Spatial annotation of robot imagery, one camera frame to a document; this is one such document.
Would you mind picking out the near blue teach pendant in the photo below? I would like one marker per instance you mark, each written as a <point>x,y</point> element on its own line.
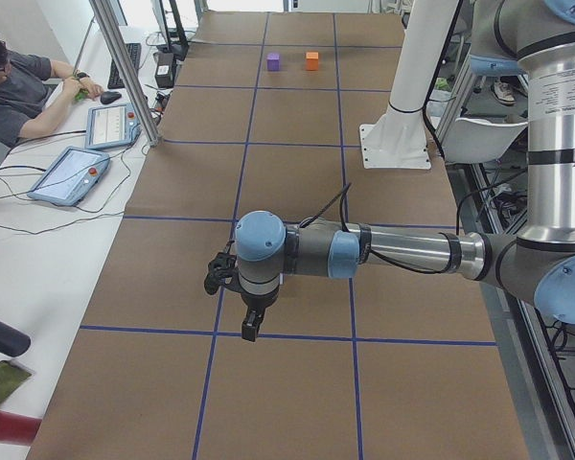
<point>70,177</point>

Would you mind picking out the far blue teach pendant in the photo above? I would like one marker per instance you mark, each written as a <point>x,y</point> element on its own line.
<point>111,126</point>

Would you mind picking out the black computer mouse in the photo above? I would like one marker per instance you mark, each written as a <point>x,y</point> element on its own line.
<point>110,97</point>

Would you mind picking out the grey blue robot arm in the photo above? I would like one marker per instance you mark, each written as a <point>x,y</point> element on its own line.
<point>537,265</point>

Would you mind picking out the red bottle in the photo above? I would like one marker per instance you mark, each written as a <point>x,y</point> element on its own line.
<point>16,429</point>

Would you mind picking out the aluminium frame post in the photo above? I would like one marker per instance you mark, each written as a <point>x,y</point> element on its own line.
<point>109,26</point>

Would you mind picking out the seated person in grey shirt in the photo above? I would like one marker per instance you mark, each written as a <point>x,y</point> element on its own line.
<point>36,94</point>

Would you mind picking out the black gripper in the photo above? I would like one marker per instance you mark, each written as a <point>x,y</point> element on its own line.
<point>258,301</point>

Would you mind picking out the green cloth pouch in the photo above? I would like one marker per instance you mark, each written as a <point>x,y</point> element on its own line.
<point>12,377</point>

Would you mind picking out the purple foam block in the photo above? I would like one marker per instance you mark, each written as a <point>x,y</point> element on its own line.
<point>273,62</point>

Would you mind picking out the blue teach pendant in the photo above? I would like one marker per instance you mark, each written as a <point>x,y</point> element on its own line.
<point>111,126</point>
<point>70,177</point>

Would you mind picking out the black water bottle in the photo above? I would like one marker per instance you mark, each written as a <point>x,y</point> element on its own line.
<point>13,343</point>

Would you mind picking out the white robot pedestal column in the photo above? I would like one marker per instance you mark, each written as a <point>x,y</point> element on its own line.
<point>398,139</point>

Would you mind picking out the white chair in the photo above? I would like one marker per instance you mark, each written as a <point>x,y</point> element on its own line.
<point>473,141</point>

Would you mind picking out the orange foam block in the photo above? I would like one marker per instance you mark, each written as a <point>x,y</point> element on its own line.
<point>312,60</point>

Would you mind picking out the black power adapter box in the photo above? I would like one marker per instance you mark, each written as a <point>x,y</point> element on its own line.
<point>165,70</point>

